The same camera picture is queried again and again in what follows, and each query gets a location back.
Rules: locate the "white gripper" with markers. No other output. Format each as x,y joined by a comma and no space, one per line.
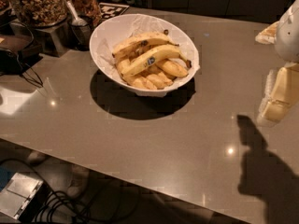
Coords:
288,36

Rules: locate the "banana with blue sticker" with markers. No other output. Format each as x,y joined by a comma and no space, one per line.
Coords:
153,56

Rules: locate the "right lower banana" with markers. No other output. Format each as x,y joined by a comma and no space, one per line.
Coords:
172,68

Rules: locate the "front bottom banana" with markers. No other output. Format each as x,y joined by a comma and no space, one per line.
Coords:
157,76

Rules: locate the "upper back banana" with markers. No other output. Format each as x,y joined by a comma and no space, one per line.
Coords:
140,40

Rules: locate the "left bottom banana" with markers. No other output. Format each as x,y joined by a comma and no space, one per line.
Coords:
136,81

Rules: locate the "white bowl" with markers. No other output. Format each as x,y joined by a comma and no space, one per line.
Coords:
111,32

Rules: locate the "black white marker tag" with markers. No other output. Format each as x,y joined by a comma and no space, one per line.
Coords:
109,10

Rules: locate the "dark cup with spoon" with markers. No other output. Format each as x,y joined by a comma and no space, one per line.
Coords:
82,33

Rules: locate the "small glass granola jar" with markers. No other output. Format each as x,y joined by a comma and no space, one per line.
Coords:
90,9

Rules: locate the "white plastic spoon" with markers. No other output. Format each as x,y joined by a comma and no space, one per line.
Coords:
76,19

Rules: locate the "steel jar stand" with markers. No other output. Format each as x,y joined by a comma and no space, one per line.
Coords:
54,40

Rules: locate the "large glass nut jar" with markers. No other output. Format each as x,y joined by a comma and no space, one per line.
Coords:
39,13

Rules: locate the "metal box on floor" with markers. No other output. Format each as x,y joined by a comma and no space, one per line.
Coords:
19,197

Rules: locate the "black appliance with cable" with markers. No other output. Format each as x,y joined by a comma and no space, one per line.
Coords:
19,52

